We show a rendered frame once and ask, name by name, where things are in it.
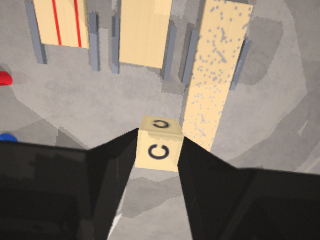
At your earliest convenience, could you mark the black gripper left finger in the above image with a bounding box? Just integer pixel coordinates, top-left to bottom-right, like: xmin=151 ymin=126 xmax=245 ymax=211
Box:
xmin=0 ymin=128 xmax=139 ymax=240

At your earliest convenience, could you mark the pale yellow speckled strip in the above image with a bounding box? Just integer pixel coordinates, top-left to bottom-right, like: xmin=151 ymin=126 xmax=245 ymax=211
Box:
xmin=181 ymin=0 xmax=253 ymax=152

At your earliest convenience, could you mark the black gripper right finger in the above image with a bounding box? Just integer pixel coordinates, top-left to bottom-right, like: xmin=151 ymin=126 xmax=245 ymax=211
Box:
xmin=177 ymin=135 xmax=320 ymax=240

